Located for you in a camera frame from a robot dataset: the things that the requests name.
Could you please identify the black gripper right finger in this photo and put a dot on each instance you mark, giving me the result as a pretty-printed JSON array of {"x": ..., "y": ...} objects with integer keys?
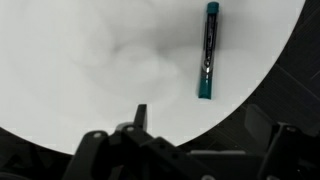
[{"x": 289, "y": 153}]

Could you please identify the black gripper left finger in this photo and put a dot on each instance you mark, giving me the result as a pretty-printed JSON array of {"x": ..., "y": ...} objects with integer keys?
[{"x": 130, "y": 147}]

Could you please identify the teal marker pen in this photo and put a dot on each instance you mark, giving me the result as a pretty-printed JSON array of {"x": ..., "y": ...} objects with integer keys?
[{"x": 209, "y": 43}]

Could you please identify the round white table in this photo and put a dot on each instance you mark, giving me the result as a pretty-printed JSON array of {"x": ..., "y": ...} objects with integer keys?
[{"x": 68, "y": 67}]

